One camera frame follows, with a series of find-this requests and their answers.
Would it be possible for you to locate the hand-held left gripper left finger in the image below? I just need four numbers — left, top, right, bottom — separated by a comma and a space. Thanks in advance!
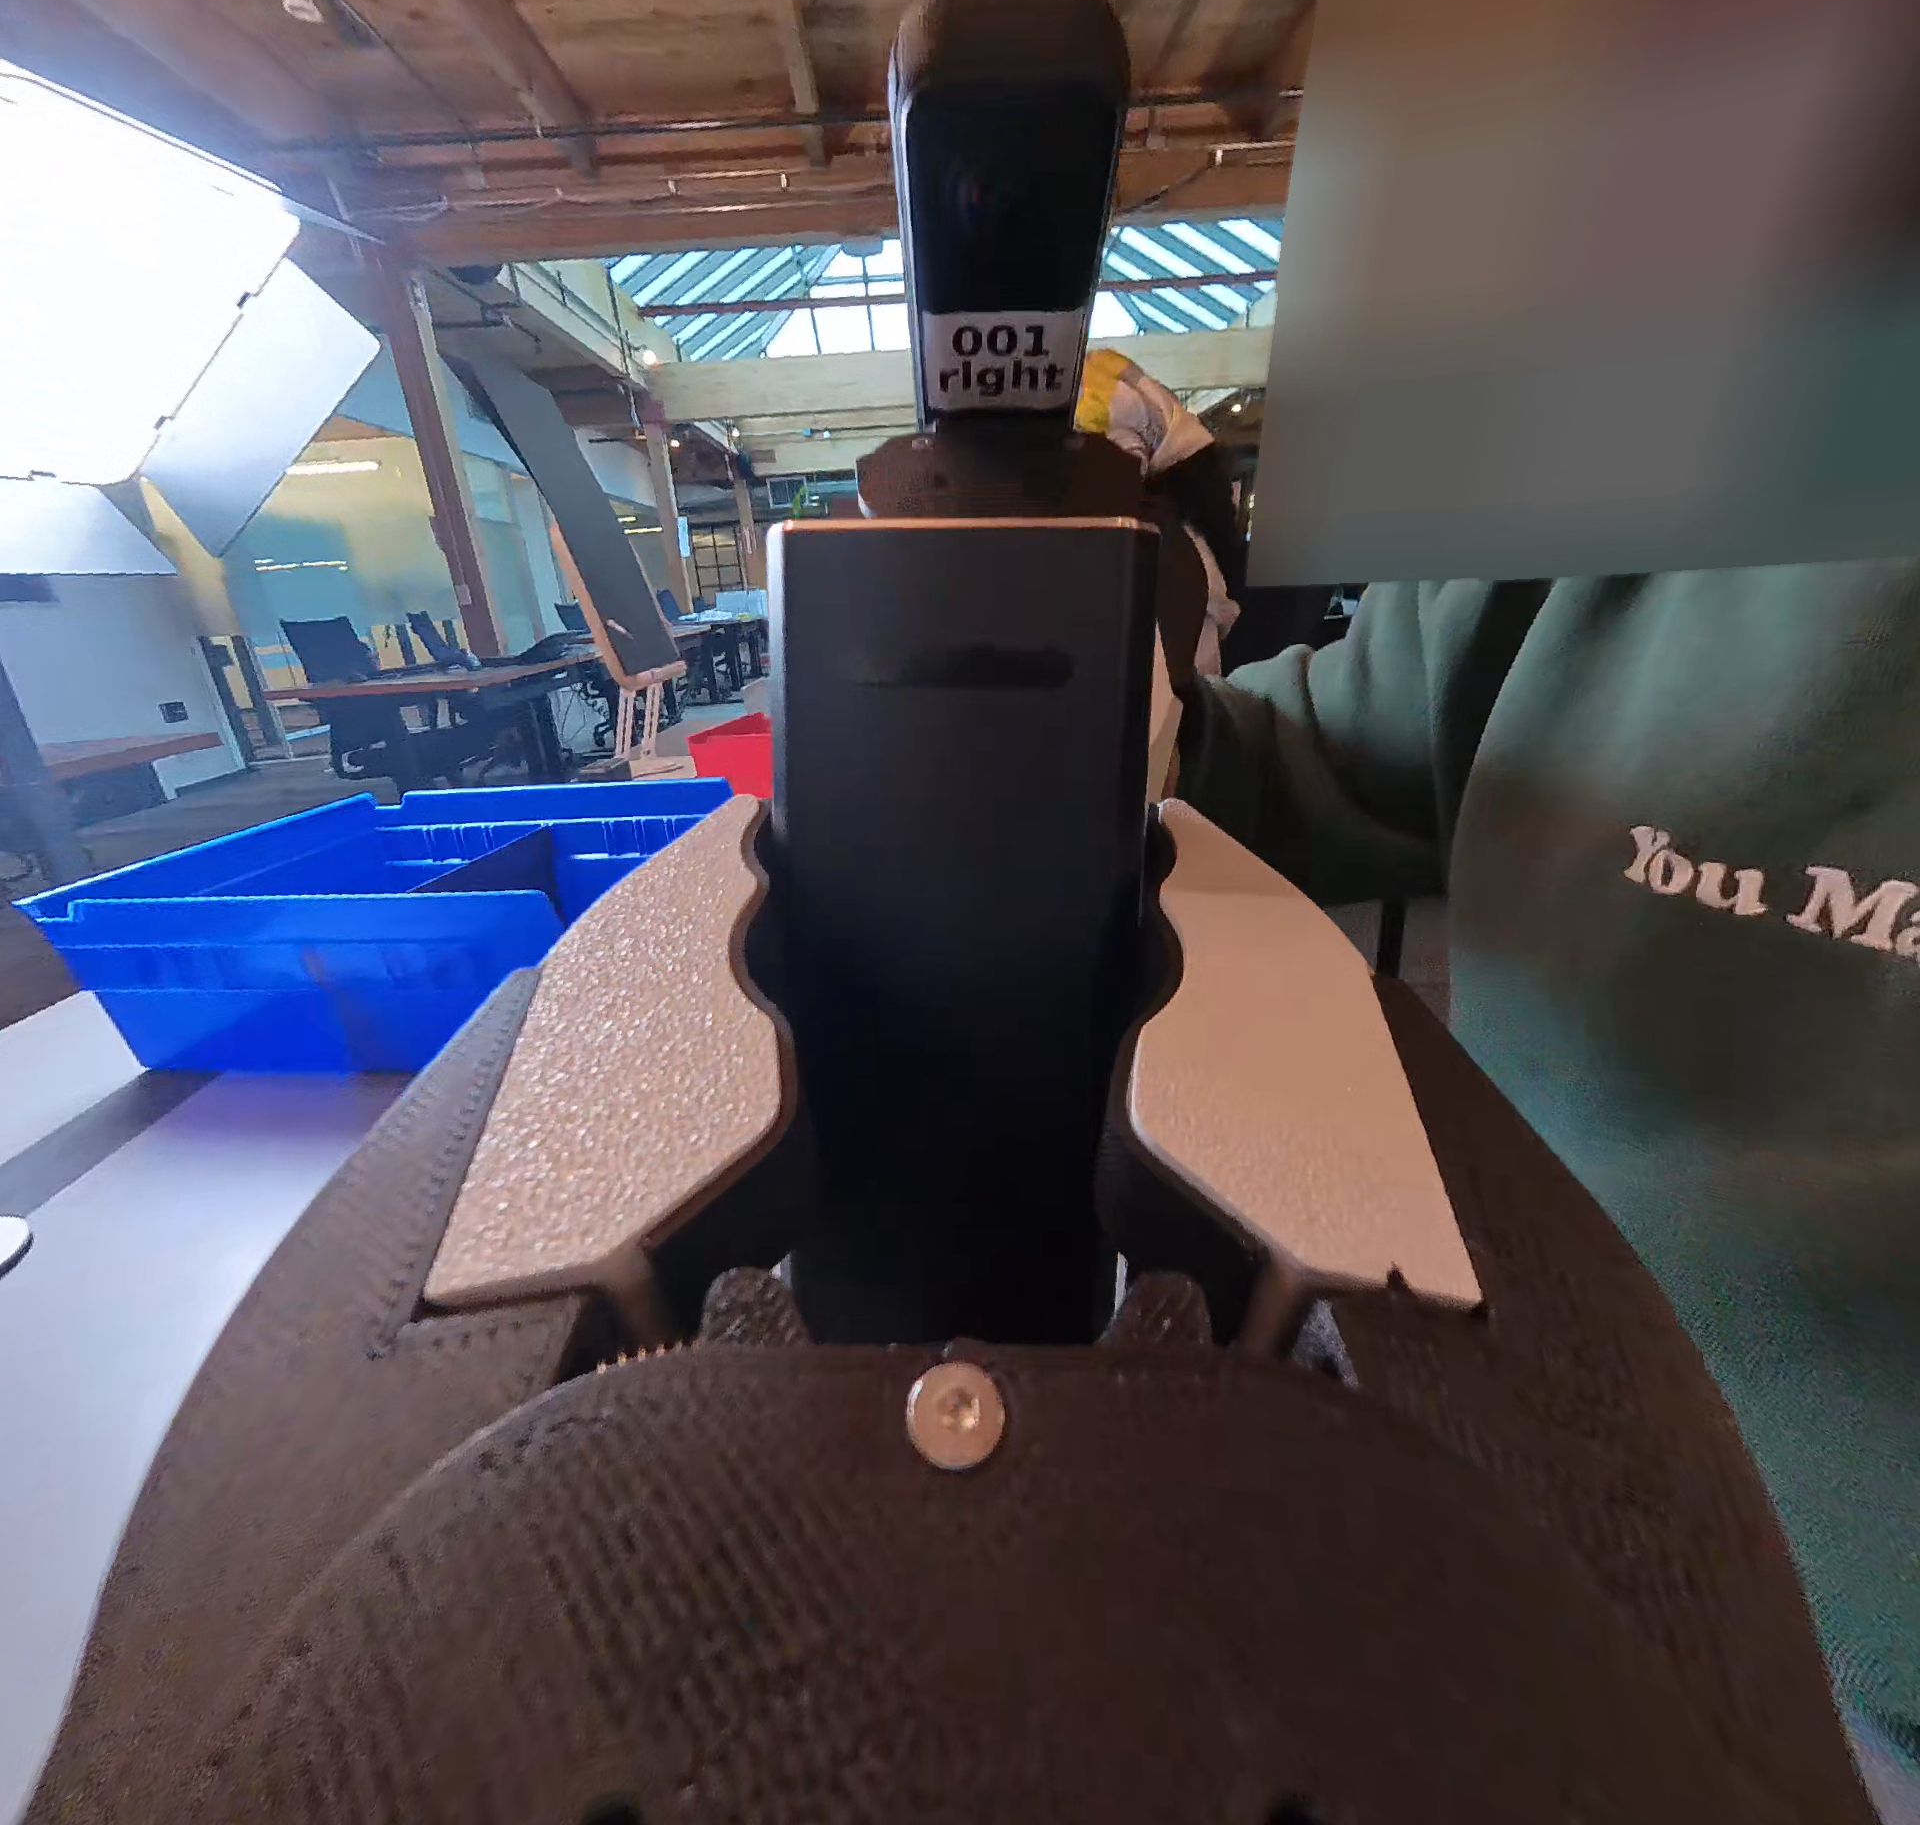
419, 794, 798, 1311

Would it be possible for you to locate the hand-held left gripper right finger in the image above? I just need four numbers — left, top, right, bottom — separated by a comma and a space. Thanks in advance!
1115, 797, 1488, 1354

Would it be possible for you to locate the black usb hub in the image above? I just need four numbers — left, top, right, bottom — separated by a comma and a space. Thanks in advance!
764, 519, 1166, 1348

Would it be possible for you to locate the person's right forearm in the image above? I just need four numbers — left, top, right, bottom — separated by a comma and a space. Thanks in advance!
1177, 580, 1518, 911

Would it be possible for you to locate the blue plastic bin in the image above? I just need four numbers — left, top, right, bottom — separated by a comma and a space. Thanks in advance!
15, 780, 737, 1074

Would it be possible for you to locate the wooden office desk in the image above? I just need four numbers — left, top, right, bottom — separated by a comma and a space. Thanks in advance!
261, 648, 602, 794

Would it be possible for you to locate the black office chair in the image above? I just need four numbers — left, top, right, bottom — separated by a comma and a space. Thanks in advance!
278, 613, 396, 781

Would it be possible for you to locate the white light panel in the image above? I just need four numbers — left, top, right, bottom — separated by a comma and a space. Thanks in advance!
0, 57, 386, 574

